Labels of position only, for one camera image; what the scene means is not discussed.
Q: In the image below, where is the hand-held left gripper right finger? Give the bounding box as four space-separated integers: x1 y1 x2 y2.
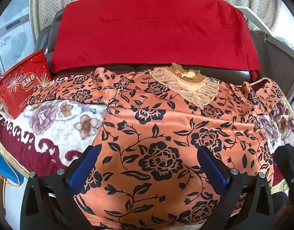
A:
197 146 276 230

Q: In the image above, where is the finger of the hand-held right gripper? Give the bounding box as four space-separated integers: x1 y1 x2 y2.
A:
274 144 294 190

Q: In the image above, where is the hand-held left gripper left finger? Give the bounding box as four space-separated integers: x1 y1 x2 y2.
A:
24 145 102 230

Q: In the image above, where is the orange floral blouse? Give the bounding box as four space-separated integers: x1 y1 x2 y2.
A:
27 62 285 230

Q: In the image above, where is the maroon white floral plush blanket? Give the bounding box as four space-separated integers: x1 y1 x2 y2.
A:
0 68 294 197

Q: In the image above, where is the blue bag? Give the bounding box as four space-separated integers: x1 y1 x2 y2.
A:
0 149 25 187

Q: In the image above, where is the red snack box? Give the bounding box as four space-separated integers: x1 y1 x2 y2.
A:
0 48 52 120

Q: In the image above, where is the brown leather sofa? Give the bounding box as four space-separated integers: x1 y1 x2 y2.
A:
43 11 294 101

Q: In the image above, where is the white appliance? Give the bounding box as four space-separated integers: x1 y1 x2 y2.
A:
0 0 42 77

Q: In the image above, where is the red blanket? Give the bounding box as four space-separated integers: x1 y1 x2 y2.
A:
51 0 262 82

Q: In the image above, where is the white frame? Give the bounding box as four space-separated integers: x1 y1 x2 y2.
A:
234 5 294 65

